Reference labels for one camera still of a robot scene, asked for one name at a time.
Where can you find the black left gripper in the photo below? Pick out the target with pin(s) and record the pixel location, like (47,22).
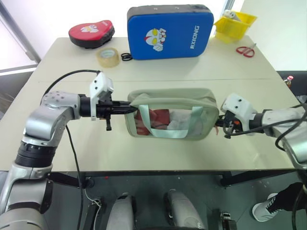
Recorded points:
(108,110)

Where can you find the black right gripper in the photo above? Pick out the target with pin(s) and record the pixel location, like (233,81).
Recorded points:
(230,122)

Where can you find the green pouch with clear window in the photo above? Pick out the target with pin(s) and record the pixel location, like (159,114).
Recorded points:
(172,98)

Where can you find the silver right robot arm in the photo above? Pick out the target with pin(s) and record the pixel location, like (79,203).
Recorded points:
(297,141)

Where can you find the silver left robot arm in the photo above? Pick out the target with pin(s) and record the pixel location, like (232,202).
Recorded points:
(45,115)

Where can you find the red item inside pouch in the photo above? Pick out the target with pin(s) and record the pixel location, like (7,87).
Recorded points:
(157,117)

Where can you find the white item inside pouch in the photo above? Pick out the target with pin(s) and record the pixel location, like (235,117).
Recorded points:
(178,121)

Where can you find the black rubber rings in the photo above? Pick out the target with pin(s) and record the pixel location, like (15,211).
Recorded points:
(126,56)

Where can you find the clear packing tape roll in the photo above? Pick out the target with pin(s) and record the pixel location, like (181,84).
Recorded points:
(108,60)

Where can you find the bottle with red cap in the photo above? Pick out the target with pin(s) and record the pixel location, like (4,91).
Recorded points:
(289,81)

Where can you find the red black punching mitt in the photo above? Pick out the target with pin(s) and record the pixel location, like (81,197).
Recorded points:
(90,33)

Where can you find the blue cartoon kick pad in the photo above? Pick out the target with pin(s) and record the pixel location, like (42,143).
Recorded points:
(168,33)

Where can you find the yellow plastic bin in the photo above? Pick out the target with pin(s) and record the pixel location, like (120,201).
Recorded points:
(231,27)

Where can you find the white black sneaker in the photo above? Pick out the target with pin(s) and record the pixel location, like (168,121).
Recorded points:
(265,207)

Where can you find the grey rounded robot leg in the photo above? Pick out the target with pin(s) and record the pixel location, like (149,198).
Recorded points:
(122,213)
(182,210)

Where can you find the black trouser leg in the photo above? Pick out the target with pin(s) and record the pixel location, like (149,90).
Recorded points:
(289,196)

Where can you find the white roll in bin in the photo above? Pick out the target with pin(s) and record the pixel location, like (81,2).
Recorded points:
(229,14)

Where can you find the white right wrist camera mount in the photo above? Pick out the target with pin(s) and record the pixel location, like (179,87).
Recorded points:
(237,105)

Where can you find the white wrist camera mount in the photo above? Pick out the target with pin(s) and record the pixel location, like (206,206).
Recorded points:
(102,82)
(237,105)

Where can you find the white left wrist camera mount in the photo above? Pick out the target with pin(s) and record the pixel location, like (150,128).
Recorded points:
(102,82)

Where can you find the black table frame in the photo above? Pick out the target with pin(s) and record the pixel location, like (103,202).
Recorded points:
(251,178)

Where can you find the grey metal frame post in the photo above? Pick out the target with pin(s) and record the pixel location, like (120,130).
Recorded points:
(21,31)

